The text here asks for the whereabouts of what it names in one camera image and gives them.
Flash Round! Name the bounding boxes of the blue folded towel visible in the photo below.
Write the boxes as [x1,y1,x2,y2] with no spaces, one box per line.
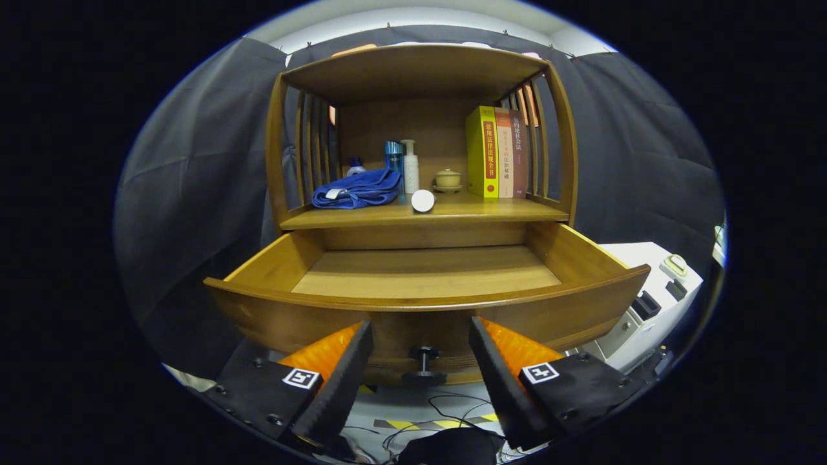
[311,168,403,210]

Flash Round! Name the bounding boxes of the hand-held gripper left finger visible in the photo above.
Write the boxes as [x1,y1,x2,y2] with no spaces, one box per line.
[208,319,375,450]

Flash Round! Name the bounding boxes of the brown book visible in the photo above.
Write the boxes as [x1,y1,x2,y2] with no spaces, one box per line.
[510,109,529,196]

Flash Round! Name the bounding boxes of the yellow black floor tape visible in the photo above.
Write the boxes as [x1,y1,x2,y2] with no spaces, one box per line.
[373,418,499,431]

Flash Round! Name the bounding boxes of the black floor cable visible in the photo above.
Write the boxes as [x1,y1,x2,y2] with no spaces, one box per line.
[381,393,501,453]

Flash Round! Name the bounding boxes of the dark cloth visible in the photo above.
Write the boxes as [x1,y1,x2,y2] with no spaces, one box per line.
[397,426,508,465]

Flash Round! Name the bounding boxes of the large black block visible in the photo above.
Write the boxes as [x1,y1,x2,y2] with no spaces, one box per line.
[630,291,664,322]

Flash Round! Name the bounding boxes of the orange and white book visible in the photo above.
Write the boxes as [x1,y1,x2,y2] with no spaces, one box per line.
[494,108,515,198]

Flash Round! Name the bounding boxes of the white pump bottle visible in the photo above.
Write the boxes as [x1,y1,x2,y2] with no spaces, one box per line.
[401,139,420,194]

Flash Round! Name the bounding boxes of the wooden drawer with black knob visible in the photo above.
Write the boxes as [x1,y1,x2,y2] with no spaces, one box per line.
[204,223,652,387]

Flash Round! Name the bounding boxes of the thick yellow book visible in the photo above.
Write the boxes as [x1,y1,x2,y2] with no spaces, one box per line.
[466,106,499,198]

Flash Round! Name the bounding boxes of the wooden countertop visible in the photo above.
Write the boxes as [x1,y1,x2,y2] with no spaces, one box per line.
[279,189,571,231]

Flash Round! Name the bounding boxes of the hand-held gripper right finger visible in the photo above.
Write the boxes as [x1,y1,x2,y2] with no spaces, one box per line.
[468,316,648,452]

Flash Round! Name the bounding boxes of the wooden cabinet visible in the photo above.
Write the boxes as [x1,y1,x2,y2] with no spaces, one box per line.
[266,43,579,249]

